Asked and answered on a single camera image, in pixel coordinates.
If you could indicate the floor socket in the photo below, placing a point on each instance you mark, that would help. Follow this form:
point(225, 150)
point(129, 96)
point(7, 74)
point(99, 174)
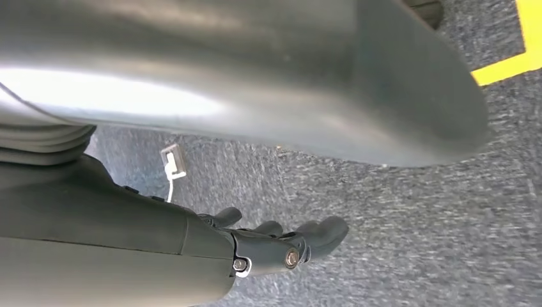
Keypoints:
point(180, 163)

